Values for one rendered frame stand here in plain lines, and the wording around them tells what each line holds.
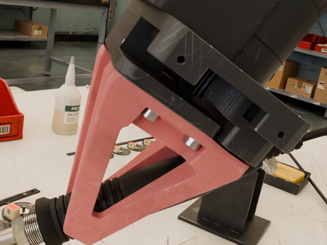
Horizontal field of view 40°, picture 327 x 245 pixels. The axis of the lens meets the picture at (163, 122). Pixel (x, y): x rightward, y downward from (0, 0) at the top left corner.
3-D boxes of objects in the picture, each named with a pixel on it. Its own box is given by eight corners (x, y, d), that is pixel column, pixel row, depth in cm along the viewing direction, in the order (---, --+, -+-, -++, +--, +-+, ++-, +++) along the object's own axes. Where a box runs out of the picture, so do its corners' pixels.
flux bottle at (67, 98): (75, 136, 58) (84, 61, 55) (48, 132, 58) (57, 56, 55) (78, 128, 61) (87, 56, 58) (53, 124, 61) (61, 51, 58)
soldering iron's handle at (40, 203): (50, 263, 20) (315, 171, 21) (30, 217, 19) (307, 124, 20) (53, 232, 22) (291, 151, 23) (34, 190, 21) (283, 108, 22)
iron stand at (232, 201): (218, 272, 42) (301, 219, 37) (160, 197, 43) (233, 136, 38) (239, 245, 47) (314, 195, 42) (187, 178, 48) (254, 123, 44)
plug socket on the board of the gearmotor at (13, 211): (23, 216, 27) (24, 206, 27) (10, 221, 26) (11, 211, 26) (14, 211, 27) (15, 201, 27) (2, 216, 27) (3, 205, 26)
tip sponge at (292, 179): (308, 183, 57) (312, 171, 57) (296, 195, 53) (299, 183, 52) (254, 162, 61) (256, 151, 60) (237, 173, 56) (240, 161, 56)
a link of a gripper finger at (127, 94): (-3, 230, 17) (150, 22, 15) (19, 155, 23) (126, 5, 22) (144, 304, 19) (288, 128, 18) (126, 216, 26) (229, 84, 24)
